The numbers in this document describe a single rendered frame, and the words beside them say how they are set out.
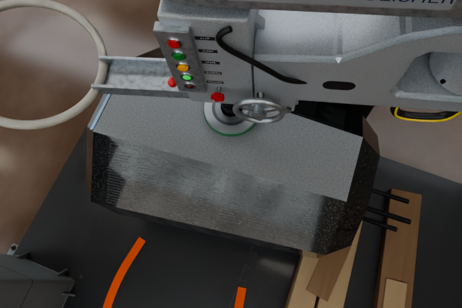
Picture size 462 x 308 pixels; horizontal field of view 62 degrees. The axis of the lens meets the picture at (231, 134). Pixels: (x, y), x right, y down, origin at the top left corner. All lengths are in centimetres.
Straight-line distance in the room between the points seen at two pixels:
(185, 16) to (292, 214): 89
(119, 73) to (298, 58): 69
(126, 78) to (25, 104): 158
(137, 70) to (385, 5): 89
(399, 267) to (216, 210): 108
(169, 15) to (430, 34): 54
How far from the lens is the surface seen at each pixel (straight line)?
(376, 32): 94
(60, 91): 283
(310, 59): 96
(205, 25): 85
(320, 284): 202
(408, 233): 227
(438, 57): 114
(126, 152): 157
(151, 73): 138
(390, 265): 223
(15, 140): 283
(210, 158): 145
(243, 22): 83
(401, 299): 222
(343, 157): 147
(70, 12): 155
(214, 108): 147
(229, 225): 157
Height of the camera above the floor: 222
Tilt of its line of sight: 69 degrees down
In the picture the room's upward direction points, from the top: 12 degrees counter-clockwise
